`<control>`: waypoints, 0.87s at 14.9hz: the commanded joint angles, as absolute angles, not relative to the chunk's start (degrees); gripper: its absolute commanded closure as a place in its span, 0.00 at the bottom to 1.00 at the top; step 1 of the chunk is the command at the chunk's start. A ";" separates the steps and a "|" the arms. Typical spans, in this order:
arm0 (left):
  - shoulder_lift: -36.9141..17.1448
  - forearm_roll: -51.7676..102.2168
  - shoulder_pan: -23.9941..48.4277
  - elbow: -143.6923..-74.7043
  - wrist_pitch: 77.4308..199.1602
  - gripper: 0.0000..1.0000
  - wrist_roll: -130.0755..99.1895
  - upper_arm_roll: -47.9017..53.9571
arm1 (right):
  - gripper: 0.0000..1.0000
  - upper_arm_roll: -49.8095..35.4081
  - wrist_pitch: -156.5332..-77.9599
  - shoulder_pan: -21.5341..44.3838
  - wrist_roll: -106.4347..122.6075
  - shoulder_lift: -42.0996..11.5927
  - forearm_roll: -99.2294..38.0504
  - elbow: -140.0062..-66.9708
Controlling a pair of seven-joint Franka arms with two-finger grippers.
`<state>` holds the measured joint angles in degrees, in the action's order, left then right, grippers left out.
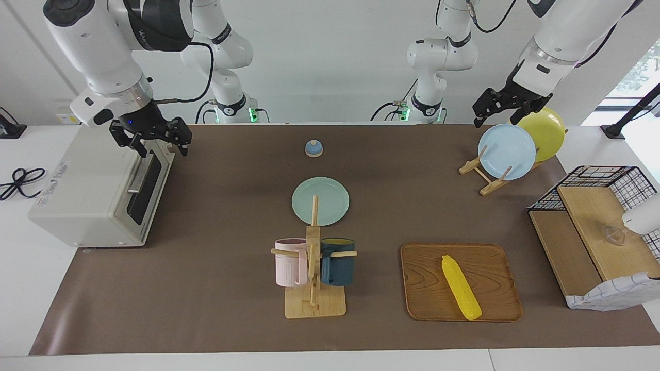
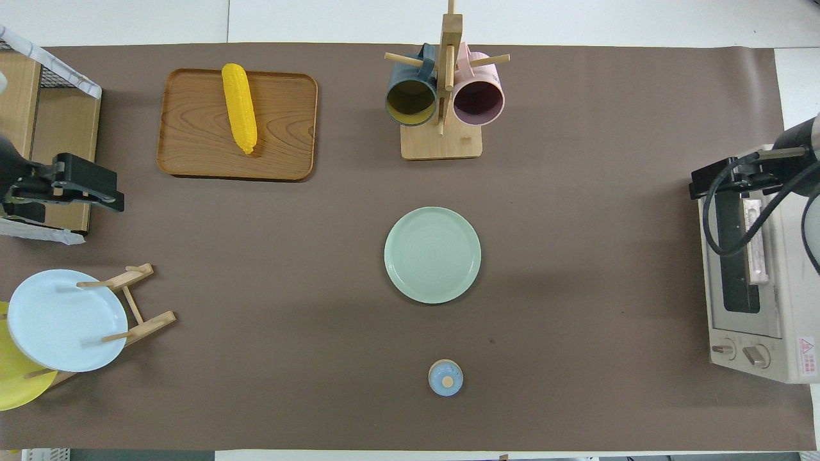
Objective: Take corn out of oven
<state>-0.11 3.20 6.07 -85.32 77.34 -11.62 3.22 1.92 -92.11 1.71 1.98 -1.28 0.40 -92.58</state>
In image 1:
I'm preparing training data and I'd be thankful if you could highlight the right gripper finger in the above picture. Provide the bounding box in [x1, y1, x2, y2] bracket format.
[164, 117, 193, 157]
[124, 131, 150, 159]

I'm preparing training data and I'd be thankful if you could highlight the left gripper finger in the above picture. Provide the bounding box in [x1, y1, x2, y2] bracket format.
[473, 89, 500, 128]
[510, 100, 540, 126]

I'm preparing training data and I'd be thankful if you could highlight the beige toaster oven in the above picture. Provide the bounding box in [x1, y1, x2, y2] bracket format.
[28, 124, 176, 249]

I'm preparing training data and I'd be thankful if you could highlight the pale green plate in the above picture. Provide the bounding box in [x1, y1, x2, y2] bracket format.
[291, 177, 350, 227]

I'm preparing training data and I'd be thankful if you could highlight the yellow corn cob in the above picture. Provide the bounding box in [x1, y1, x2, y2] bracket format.
[441, 255, 482, 321]

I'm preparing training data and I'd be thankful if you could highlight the yellow plate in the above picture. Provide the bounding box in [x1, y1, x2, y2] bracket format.
[516, 106, 566, 163]

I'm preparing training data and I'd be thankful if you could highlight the light blue plate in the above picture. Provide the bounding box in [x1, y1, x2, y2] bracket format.
[478, 124, 537, 181]

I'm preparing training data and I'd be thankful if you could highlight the white socket box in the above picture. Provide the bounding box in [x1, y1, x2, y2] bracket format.
[56, 100, 88, 126]

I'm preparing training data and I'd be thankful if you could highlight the wooden plate rack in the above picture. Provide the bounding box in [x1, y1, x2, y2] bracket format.
[459, 129, 569, 196]

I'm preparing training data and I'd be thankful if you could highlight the black clamp stand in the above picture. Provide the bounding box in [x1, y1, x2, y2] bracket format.
[601, 82, 660, 140]

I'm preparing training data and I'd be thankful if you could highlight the black desk device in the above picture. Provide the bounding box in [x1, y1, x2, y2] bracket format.
[0, 107, 27, 140]

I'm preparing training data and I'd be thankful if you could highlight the clear glass cup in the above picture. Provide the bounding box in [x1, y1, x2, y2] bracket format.
[601, 223, 627, 246]

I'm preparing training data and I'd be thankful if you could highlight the white rounded device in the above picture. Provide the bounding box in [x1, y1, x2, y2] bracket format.
[622, 193, 660, 235]

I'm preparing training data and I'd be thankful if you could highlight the brown table mat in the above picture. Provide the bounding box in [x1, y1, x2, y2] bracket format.
[28, 123, 660, 356]

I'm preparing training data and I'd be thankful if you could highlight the pink mug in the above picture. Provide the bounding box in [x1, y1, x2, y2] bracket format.
[274, 238, 309, 288]

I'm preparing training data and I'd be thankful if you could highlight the wooden serving tray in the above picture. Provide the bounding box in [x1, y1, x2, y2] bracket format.
[401, 244, 523, 323]

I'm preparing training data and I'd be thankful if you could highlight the dark teal mug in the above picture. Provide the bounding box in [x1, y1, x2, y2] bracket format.
[321, 238, 356, 287]

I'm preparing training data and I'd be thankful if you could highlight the wooden mug tree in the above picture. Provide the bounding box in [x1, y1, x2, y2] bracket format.
[271, 195, 358, 319]

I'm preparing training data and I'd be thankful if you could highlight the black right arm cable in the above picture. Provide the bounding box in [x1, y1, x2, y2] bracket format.
[154, 41, 215, 105]

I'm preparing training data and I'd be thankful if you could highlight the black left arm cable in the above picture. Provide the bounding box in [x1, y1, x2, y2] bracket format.
[464, 0, 619, 69]

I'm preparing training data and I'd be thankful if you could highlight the black arm base cable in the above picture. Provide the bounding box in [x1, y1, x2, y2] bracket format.
[371, 77, 419, 122]

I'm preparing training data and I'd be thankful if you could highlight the coiled black cable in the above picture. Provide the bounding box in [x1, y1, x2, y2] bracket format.
[0, 167, 47, 201]

